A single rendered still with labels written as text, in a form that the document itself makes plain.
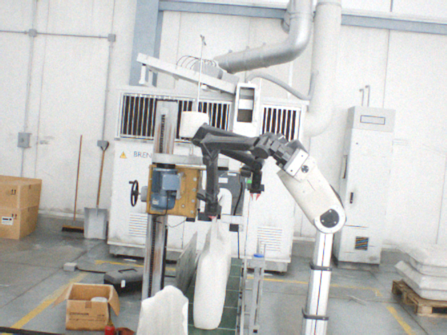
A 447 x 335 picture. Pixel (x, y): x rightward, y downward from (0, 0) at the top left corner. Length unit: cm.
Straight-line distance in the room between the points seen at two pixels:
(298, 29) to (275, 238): 240
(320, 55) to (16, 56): 449
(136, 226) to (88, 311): 230
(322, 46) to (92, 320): 418
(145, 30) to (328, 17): 246
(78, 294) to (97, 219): 305
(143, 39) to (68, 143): 193
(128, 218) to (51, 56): 296
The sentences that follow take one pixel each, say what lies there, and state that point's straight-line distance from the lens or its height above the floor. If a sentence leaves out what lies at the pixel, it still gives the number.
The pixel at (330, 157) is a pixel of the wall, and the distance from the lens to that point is 727.
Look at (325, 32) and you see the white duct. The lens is 640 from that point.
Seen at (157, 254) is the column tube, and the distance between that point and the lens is 336.
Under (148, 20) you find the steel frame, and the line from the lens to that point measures 709.
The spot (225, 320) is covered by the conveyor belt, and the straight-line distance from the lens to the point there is 334.
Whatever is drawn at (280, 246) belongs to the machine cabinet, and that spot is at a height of 36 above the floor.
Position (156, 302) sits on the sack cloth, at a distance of 143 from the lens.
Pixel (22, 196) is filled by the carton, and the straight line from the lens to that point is 714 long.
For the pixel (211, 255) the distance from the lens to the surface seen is 305.
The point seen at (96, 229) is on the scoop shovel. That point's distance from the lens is 733.
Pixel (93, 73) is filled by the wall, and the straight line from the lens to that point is 763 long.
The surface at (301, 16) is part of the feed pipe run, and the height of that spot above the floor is 292.
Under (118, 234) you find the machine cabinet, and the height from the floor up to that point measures 31.
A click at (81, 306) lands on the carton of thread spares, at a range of 400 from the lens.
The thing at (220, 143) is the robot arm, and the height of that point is 151.
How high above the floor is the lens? 152
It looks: 3 degrees down
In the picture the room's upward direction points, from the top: 5 degrees clockwise
